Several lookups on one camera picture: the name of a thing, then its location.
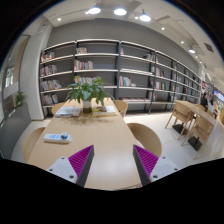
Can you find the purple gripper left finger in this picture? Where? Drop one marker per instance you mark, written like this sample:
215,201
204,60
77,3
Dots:
74,168

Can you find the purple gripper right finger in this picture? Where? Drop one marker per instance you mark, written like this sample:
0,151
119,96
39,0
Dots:
151,167

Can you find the white charger plug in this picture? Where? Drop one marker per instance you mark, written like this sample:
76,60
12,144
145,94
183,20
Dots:
64,135

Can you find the wooden chair near right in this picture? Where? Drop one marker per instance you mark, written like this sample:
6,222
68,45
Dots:
147,137

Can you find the white power strip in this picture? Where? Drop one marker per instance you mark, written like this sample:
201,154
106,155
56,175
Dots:
57,138

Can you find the long wooden table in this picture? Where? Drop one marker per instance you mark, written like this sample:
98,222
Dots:
113,166

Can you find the wooden chair near left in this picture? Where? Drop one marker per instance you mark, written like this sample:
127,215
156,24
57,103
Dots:
30,142

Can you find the open magazine left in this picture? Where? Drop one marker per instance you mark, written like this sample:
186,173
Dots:
68,112

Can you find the wooden chair front right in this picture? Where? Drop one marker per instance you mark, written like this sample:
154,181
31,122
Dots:
199,133

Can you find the book with yellow cover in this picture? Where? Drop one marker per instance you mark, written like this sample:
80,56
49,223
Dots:
103,111

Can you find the wooden chair by right table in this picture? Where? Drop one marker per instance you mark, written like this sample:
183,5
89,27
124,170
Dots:
183,115

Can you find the wooden chair far right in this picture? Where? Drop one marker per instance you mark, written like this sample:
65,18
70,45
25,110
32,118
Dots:
122,107

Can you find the green potted plant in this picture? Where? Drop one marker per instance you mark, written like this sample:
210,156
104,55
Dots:
84,92

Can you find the seated person in background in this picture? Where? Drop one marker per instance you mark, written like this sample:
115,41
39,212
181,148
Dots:
204,101

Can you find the large grey bookshelf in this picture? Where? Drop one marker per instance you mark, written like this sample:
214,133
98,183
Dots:
147,79

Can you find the small plant by window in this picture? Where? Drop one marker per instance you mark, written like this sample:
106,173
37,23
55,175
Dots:
20,98

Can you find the ceiling lamp right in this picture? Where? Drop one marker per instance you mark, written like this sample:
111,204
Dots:
144,17

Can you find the ceiling lamp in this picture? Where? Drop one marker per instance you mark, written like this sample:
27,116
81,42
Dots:
94,10
120,12
144,17

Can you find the ceiling lamp left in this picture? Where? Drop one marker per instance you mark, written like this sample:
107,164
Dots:
94,10

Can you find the ceiling lamp middle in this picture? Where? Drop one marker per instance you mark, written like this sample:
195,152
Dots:
120,12

